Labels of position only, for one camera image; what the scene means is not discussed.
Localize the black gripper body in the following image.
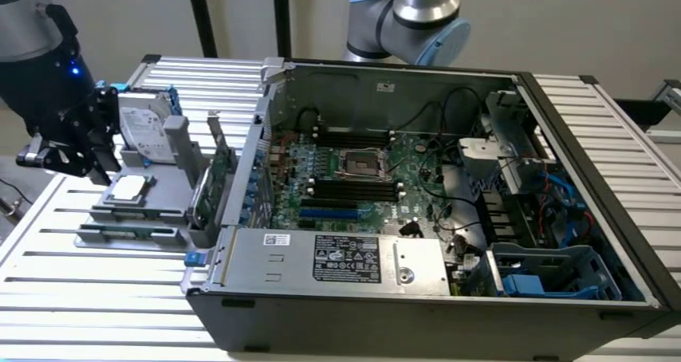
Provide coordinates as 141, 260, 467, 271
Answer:
0, 3, 116, 148

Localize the green RAM stick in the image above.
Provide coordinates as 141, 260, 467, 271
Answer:
77, 225, 180, 240

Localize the black expansion slot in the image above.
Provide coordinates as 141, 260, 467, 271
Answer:
301, 199, 360, 209

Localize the blue expansion slot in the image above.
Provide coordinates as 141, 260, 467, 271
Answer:
297, 208, 360, 220

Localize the silver CPU chip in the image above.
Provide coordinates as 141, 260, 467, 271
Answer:
106, 175, 154, 200

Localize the silver hard disk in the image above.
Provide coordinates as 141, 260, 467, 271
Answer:
114, 92, 180, 166

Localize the grey parts rack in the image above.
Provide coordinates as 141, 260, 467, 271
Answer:
72, 116, 239, 250

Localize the green graphics card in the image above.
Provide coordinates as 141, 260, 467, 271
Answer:
189, 112, 239, 230

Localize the blue case latch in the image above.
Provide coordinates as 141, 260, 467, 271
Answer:
181, 250, 209, 268

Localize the black stand leg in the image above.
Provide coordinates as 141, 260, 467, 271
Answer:
272, 0, 295, 59
181, 0, 220, 59

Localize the grey power supply unit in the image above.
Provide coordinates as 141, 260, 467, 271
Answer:
221, 227, 454, 297

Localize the CPU socket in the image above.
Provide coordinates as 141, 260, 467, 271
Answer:
331, 148, 393, 180

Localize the green motherboard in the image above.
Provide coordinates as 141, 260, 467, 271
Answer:
264, 132, 454, 236

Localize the black open PC case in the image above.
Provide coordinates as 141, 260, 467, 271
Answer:
181, 56, 681, 354

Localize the grey fan shroud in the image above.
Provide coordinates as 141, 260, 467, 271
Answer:
455, 136, 520, 168

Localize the metal drive cage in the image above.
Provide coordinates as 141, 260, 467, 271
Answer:
479, 89, 560, 193

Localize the blue grey disk bay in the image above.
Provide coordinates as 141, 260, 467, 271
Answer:
484, 241, 624, 301

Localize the black box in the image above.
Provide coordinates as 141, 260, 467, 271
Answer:
611, 97, 678, 132

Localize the thin black cable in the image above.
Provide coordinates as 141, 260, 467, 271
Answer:
0, 177, 30, 221

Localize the short black wire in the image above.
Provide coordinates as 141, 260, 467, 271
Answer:
293, 105, 321, 135

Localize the long black wire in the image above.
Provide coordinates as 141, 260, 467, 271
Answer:
417, 85, 484, 140

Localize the blue wire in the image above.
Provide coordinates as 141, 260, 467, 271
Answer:
535, 169, 587, 221

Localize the red wire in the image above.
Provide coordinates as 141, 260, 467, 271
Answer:
535, 200, 598, 244

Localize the aluminium frame rail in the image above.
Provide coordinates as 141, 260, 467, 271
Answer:
644, 78, 681, 144

